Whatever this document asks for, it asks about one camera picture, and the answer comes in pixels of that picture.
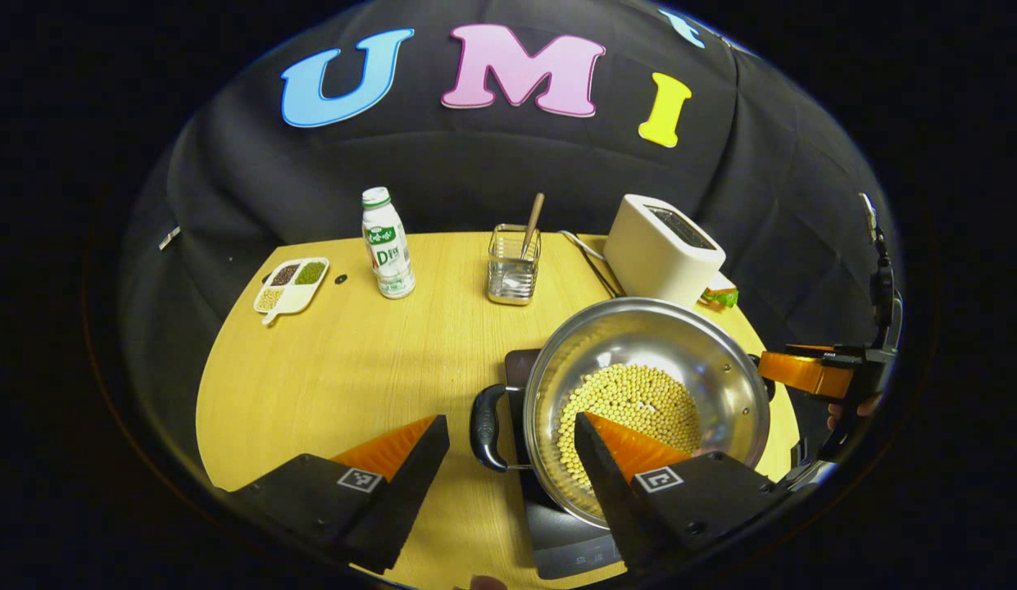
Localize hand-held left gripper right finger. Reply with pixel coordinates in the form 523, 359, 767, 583
574, 411, 804, 574

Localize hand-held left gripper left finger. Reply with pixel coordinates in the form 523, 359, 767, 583
228, 414, 452, 576

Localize black induction cooktop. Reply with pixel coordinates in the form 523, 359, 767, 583
504, 348, 640, 581

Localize stainless steel pot black handles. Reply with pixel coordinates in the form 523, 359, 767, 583
470, 297, 775, 529

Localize pile of yellow soybeans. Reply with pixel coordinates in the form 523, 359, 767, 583
557, 363, 704, 492

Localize green orange packet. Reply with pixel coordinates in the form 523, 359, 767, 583
698, 275, 740, 310

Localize white toaster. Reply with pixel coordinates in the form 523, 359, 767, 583
603, 194, 727, 310

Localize white divided bean dish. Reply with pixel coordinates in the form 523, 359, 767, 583
253, 257, 330, 326

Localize white green drink bottle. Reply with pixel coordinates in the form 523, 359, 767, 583
361, 187, 416, 300

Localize black power cable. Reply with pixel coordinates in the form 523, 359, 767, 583
560, 230, 624, 297

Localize metal wire utensil holder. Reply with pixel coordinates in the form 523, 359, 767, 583
487, 224, 543, 306

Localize wooden handled spoon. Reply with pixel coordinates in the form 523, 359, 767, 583
520, 193, 547, 259

